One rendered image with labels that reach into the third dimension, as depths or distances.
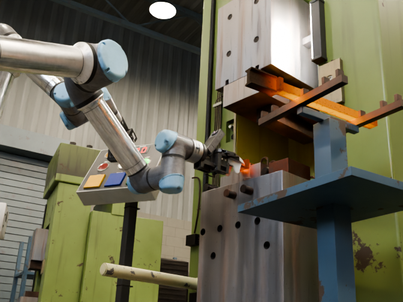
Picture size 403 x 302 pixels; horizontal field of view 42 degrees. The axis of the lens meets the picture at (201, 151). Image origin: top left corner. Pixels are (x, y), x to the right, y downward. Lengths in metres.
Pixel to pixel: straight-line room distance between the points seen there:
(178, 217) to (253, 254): 9.38
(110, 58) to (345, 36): 0.89
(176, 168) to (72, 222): 5.12
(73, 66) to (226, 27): 0.96
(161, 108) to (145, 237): 5.29
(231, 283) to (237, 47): 0.94
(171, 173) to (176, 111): 10.18
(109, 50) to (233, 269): 0.79
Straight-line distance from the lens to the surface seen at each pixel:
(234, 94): 2.03
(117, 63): 1.49
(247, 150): 2.19
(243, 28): 2.15
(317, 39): 2.00
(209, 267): 1.80
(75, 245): 6.62
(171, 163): 1.60
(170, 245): 10.82
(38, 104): 10.56
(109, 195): 2.14
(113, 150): 1.65
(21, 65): 1.36
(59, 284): 6.53
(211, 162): 1.73
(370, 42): 1.90
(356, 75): 1.87
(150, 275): 1.95
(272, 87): 1.32
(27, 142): 9.82
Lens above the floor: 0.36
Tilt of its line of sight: 21 degrees up
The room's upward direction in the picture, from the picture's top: 3 degrees clockwise
